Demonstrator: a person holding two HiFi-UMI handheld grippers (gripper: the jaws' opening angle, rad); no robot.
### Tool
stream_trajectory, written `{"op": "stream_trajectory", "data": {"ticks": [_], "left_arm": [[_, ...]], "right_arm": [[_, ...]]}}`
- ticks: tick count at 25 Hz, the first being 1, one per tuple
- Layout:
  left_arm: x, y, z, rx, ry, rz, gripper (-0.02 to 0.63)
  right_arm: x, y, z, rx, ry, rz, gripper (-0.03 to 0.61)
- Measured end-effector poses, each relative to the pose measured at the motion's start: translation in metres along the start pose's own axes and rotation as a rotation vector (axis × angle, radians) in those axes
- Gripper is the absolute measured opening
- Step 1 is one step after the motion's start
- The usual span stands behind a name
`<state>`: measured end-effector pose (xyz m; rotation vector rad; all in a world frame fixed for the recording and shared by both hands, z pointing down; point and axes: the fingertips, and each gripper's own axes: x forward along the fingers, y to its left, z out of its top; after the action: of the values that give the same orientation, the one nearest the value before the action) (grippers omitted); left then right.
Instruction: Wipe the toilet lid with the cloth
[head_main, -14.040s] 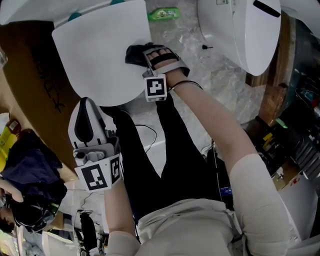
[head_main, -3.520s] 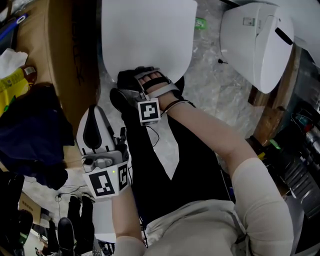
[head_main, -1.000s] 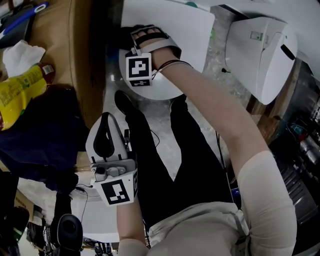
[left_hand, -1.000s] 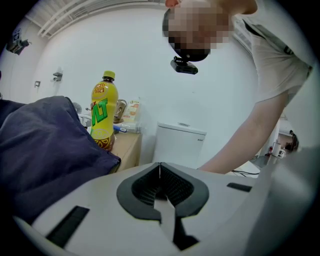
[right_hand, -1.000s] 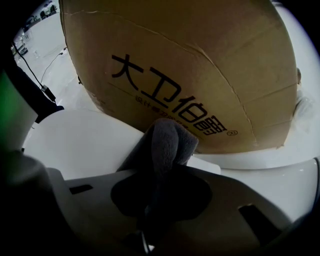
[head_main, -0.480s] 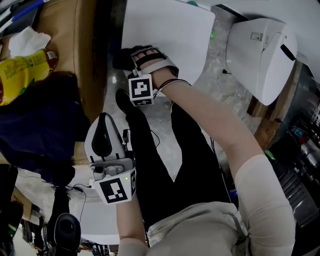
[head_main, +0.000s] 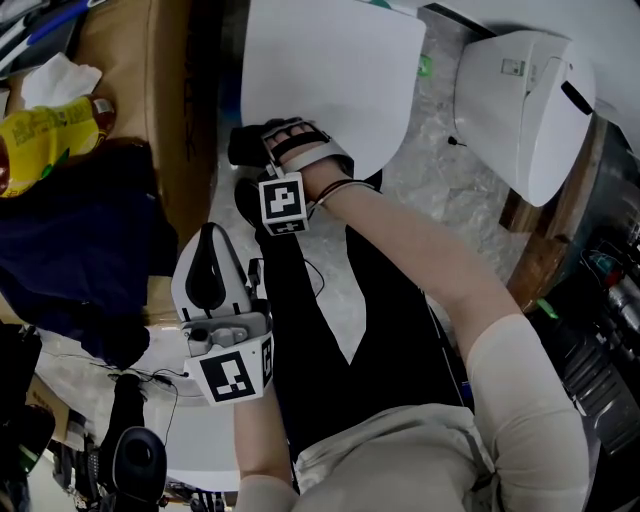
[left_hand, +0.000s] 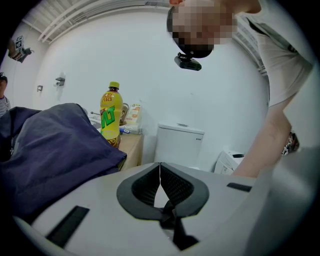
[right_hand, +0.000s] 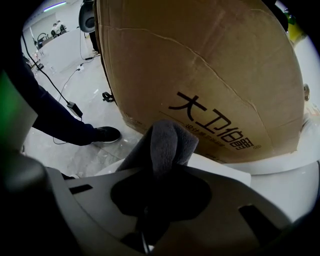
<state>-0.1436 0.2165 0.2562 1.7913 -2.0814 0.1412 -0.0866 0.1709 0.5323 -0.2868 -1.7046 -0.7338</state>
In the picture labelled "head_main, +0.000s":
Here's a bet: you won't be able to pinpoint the person's right forearm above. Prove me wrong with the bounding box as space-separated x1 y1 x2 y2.
312 182 526 361

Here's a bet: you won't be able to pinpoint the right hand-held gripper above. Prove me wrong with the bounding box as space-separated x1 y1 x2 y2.
257 117 356 236

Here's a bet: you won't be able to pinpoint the person's right hand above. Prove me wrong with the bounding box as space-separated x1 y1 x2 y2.
264 124 355 202

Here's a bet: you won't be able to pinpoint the navy blue fabric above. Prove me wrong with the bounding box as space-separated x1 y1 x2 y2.
0 138 180 357

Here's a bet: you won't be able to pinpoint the white toilet body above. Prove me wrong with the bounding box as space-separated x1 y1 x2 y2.
452 29 597 209

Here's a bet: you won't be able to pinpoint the black ribbed case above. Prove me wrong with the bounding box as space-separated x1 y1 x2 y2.
562 333 640 456

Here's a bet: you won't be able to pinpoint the white toilet lid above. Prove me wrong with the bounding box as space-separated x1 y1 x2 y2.
240 0 427 180

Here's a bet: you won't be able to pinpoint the yellow label drink bottle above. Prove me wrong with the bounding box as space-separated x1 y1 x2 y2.
0 94 117 199

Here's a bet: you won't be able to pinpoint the brown cardboard box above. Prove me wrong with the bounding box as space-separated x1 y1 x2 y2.
74 0 222 329

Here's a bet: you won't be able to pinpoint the white crumpled tissue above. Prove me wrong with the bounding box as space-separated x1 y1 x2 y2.
20 51 104 109

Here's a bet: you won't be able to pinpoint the black wrist band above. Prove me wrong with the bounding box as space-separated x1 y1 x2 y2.
312 178 376 209

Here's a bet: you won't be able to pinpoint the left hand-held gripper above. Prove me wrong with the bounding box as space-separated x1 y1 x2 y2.
170 222 275 407

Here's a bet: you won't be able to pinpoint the person's black trousers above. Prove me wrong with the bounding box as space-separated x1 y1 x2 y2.
249 169 476 459

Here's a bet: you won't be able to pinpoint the brown wooden board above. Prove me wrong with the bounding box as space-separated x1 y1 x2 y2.
498 113 609 314

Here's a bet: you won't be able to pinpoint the person's left forearm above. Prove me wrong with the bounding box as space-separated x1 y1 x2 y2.
232 384 297 484

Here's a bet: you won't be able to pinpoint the thin black cable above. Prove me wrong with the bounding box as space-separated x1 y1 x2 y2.
248 257 326 302

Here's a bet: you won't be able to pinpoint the blue pen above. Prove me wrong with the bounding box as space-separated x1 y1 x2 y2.
19 0 109 49

